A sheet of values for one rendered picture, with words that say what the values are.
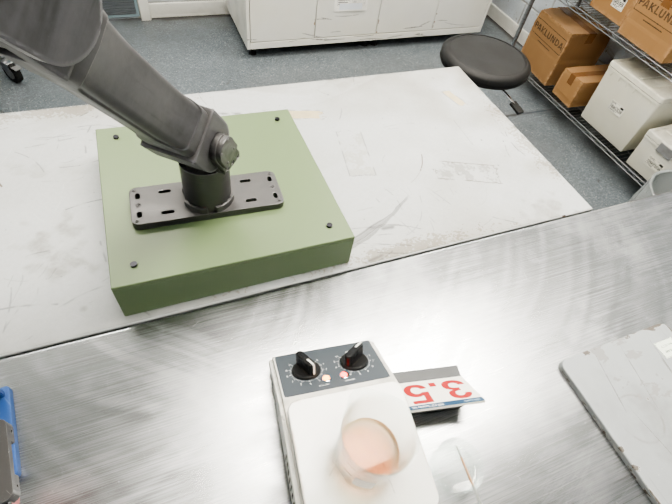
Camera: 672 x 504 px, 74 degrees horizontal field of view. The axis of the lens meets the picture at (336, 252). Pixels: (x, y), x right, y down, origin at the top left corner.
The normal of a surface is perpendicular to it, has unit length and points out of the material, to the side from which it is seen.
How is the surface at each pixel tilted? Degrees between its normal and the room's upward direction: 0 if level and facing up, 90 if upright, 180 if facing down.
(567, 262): 0
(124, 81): 94
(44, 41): 90
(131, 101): 92
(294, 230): 2
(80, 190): 0
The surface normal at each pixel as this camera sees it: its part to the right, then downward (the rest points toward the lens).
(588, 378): 0.12, -0.61
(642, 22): -0.94, 0.21
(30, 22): 0.94, 0.33
